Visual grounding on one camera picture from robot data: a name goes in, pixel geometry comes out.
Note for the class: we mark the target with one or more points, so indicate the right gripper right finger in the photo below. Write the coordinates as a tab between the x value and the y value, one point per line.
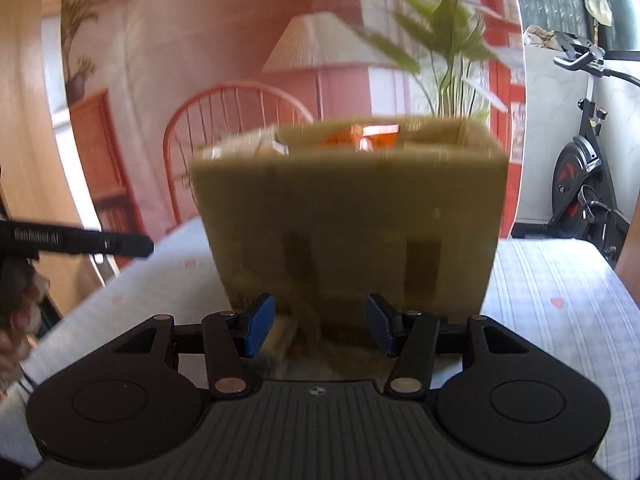
408	337

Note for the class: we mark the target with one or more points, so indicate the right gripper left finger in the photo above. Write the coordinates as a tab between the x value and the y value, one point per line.
230	341

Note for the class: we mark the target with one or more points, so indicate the orange chip bag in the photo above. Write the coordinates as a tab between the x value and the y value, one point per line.
363	138

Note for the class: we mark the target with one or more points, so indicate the person left hand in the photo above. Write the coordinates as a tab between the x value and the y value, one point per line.
22	292

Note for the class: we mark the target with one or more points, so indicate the wooden wardrobe panel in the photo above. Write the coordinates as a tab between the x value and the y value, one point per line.
41	174

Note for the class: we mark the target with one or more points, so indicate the brown cardboard box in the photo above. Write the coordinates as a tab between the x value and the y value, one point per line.
320	227

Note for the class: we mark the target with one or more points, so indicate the black exercise bike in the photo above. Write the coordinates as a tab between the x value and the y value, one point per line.
583	198

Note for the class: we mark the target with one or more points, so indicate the white lamp on windowsill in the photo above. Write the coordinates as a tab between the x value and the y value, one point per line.
600	11

